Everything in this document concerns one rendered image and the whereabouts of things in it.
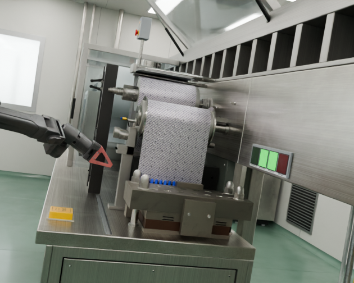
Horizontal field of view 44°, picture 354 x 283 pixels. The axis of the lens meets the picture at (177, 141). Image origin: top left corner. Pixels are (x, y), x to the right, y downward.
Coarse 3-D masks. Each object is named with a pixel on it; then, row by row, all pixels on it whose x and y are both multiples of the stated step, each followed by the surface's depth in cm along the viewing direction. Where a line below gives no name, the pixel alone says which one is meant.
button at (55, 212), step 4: (52, 208) 135; (56, 208) 136; (60, 208) 137; (64, 208) 137; (68, 208) 138; (52, 212) 132; (56, 212) 132; (60, 212) 132; (64, 212) 133; (68, 212) 133; (72, 212) 135; (52, 216) 132; (56, 216) 132; (60, 216) 132; (64, 216) 133; (68, 216) 133
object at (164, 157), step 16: (144, 144) 150; (160, 144) 151; (176, 144) 153; (192, 144) 154; (144, 160) 150; (160, 160) 152; (176, 160) 153; (192, 160) 155; (160, 176) 152; (176, 176) 154; (192, 176) 155
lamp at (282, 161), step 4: (280, 156) 118; (284, 156) 116; (280, 160) 118; (284, 160) 116; (280, 164) 118; (284, 164) 116; (280, 168) 118; (284, 168) 115; (280, 172) 117; (284, 172) 115
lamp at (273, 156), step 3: (270, 153) 125; (273, 153) 123; (276, 153) 121; (270, 156) 124; (273, 156) 123; (276, 156) 121; (270, 159) 124; (273, 159) 122; (276, 159) 120; (270, 162) 124; (273, 162) 122; (267, 165) 125; (270, 165) 124; (273, 165) 122; (270, 168) 123; (273, 168) 122
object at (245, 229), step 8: (248, 168) 178; (248, 176) 177; (256, 176) 176; (248, 184) 176; (256, 184) 176; (248, 192) 176; (256, 192) 176; (256, 200) 176; (256, 208) 177; (256, 216) 177; (240, 224) 178; (248, 224) 177; (240, 232) 177; (248, 232) 177; (248, 240) 177
